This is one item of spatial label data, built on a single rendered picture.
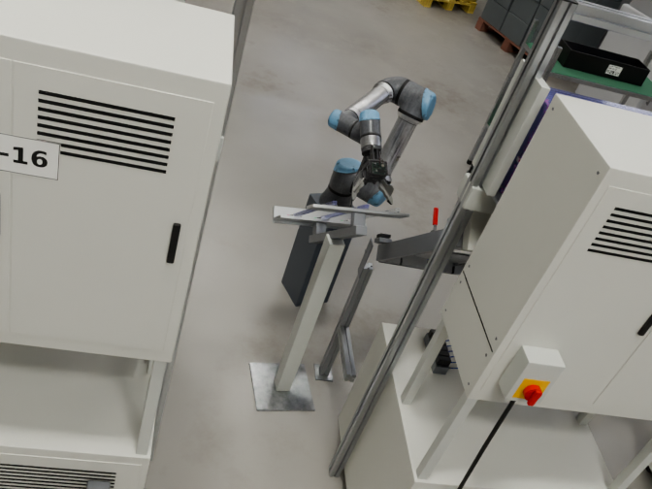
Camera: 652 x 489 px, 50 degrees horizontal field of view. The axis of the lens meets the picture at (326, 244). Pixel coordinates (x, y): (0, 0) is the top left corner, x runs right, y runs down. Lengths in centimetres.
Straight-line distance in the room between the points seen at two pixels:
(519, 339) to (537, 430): 80
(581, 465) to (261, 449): 116
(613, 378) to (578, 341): 20
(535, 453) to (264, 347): 131
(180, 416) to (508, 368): 147
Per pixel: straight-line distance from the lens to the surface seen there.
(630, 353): 191
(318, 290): 260
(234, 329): 320
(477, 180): 192
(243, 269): 351
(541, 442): 247
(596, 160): 153
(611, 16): 181
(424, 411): 232
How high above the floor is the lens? 226
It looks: 36 degrees down
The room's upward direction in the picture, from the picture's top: 20 degrees clockwise
